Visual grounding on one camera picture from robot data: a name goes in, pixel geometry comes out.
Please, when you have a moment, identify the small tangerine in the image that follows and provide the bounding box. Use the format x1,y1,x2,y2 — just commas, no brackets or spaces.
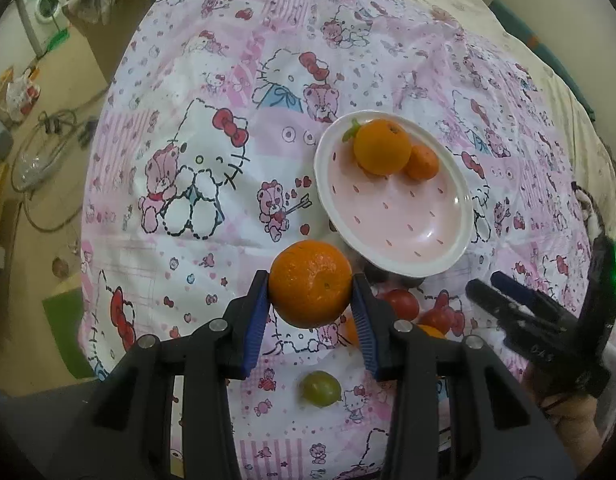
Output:
405,144,440,181

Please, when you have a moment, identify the red tomato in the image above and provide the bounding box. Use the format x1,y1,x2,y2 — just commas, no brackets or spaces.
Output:
377,289,420,321
419,307,454,337

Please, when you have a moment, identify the pink strawberry-pattern plate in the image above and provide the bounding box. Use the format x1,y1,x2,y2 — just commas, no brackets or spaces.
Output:
314,110,475,278

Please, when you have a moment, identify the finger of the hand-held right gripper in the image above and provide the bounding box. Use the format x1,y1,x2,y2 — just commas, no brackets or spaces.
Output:
465,279,539,343
490,271,579,323

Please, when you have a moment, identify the green floor mat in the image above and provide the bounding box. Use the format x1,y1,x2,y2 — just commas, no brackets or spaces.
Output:
42,282,96,381

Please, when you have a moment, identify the person's right hand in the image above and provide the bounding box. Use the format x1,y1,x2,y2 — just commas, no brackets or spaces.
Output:
523,360,604,456

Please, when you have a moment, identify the round wire fan guard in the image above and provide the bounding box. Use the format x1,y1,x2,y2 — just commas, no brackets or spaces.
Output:
10,110,96,196

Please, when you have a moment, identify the pink cartoon printed blanket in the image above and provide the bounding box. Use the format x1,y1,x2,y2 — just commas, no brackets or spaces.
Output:
78,0,614,480

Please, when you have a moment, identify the white washing machine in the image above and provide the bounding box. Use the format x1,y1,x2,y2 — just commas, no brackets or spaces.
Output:
15,0,69,56

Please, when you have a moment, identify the brown cardboard box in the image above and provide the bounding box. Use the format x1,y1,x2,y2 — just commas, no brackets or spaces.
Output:
63,0,164,86

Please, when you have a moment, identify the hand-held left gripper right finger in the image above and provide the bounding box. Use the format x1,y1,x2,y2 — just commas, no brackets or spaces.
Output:
351,272,579,480

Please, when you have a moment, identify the large orange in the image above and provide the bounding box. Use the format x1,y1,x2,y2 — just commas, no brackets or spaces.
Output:
268,240,353,329
353,118,413,177

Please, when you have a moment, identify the white and red plastic bag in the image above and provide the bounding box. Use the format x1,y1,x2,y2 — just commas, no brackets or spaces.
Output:
5,67,41,121

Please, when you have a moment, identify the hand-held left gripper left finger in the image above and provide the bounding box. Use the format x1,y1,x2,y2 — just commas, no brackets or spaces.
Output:
53,270,272,480

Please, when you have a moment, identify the green plum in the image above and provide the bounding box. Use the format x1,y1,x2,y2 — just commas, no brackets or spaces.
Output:
299,370,343,408

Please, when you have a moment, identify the beige quilt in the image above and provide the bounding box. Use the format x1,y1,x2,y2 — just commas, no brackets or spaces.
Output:
413,0,616,241

